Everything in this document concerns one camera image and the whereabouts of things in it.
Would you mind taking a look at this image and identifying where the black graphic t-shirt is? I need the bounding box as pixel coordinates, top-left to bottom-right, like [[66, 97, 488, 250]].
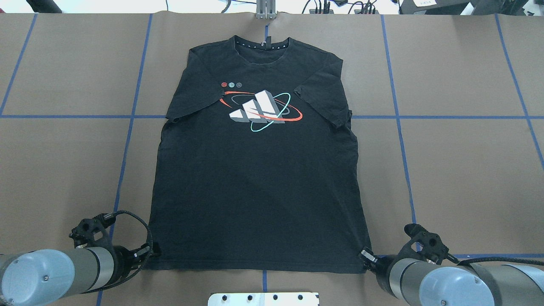
[[145, 36, 371, 274]]

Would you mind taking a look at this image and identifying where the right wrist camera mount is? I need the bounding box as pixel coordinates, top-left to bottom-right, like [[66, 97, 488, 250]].
[[402, 224, 460, 265]]

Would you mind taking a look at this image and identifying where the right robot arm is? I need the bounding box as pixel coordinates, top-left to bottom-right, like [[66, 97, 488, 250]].
[[359, 248, 544, 306]]

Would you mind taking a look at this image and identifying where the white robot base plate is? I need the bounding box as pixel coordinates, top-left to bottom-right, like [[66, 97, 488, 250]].
[[207, 292, 320, 306]]

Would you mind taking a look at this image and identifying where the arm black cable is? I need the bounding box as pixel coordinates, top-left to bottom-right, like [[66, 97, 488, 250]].
[[446, 253, 544, 269], [104, 210, 153, 272]]

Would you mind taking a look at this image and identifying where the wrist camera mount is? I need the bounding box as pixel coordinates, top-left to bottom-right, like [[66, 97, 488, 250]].
[[69, 213, 116, 249], [402, 224, 460, 265]]

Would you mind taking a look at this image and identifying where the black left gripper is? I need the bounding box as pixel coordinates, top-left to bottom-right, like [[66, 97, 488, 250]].
[[111, 242, 162, 281]]

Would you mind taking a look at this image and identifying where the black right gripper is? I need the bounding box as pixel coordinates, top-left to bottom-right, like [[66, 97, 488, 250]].
[[358, 247, 396, 294]]

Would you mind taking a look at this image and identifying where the aluminium frame post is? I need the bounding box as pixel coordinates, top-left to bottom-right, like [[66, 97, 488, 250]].
[[255, 0, 277, 20]]

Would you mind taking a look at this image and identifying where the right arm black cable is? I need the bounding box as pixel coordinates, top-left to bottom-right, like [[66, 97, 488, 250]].
[[446, 253, 544, 269]]

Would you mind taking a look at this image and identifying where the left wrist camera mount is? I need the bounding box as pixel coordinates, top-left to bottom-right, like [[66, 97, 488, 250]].
[[69, 213, 116, 249]]

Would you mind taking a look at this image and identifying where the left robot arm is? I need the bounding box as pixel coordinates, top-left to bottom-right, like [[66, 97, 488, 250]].
[[0, 244, 161, 306]]

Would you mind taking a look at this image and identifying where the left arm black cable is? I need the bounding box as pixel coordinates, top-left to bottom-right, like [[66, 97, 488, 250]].
[[104, 210, 153, 272]]

